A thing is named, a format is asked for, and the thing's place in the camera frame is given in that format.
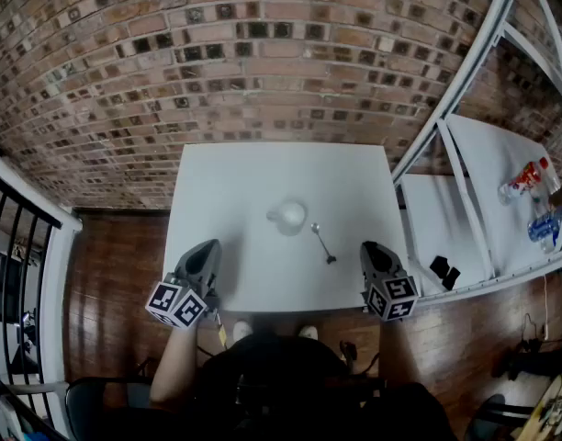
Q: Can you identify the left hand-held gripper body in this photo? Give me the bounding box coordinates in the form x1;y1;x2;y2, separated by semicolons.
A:
145;271;219;329

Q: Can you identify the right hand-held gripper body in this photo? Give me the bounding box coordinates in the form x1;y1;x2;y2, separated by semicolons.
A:
362;266;420;323

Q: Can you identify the metal spoon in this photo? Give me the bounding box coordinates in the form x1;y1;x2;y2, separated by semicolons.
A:
309;221;338;266

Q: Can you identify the white cup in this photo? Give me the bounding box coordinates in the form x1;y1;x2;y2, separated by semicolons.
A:
265;200;309;237

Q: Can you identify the person's left forearm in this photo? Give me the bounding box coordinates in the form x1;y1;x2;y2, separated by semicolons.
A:
149;326;200;404

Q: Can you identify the person's right forearm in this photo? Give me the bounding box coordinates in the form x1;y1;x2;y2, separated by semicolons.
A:
379;318;425;388

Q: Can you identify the person's black clothing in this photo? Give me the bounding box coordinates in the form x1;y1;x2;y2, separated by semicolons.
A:
188;333;456;441

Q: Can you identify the white metal shelf rack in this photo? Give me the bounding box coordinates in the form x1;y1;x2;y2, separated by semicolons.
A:
390;0;562;307

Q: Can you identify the dark chair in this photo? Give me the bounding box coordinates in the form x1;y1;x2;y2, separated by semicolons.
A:
464;392;539;441
63;375;156;441

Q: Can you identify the blue label plastic bottle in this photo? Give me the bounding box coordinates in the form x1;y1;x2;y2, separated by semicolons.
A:
526;204;562;254

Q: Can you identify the red label plastic bottle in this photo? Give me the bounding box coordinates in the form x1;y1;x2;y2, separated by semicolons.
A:
498;156;562;206

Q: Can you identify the black metal railing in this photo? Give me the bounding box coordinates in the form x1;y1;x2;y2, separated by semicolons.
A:
0;163;64;441

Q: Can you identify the light wooden board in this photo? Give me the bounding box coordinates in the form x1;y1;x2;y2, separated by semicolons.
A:
522;373;562;441

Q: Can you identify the white post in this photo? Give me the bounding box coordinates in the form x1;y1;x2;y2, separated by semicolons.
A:
0;147;84;431

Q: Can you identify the white cable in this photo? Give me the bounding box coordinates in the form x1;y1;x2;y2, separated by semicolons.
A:
542;273;551;342

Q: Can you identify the black cable bundle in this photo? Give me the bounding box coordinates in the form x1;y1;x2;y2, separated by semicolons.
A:
491;312;562;381

